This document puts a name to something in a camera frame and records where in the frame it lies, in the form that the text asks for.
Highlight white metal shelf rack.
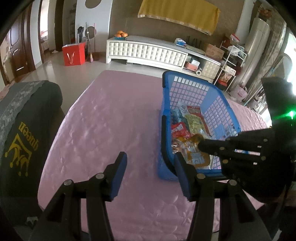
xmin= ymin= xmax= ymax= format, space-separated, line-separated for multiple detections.
xmin=213 ymin=44 xmax=247 ymax=91

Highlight blue plastic basket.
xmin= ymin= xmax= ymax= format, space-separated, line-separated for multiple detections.
xmin=158 ymin=71 xmax=241 ymax=181

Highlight oranges on plate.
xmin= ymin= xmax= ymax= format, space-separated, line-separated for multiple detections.
xmin=114 ymin=31 xmax=128 ymax=38

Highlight blue striped cookie bag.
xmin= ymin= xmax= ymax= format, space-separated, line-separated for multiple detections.
xmin=171 ymin=108 xmax=188 ymax=128

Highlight cardboard box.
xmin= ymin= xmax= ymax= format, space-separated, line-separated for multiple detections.
xmin=201 ymin=43 xmax=225 ymax=61

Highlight brown wooden door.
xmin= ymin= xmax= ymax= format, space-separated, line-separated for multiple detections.
xmin=1 ymin=4 xmax=36 ymax=85

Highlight red gift box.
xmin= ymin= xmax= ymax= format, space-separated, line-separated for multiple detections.
xmin=62 ymin=43 xmax=85 ymax=66

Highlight black chair with crown print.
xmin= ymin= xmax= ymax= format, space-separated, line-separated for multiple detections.
xmin=1 ymin=80 xmax=64 ymax=225

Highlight tissue box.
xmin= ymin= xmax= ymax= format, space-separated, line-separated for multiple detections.
xmin=174 ymin=38 xmax=186 ymax=48

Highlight yellow chips snack packet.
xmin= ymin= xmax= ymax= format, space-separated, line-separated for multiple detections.
xmin=171 ymin=133 xmax=211 ymax=169

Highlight red framed biscuit packet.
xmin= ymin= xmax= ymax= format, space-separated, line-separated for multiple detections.
xmin=178 ymin=101 xmax=210 ymax=136

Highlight pink shopping bag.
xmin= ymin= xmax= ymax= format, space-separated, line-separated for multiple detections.
xmin=230 ymin=85 xmax=247 ymax=101

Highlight red snack packet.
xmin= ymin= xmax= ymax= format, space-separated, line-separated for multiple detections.
xmin=171 ymin=121 xmax=192 ymax=138

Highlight white tufted tv cabinet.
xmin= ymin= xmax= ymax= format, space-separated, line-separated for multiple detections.
xmin=106 ymin=36 xmax=221 ymax=83

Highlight yellow hanging cloth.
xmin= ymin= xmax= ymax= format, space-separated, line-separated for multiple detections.
xmin=137 ymin=0 xmax=220 ymax=36

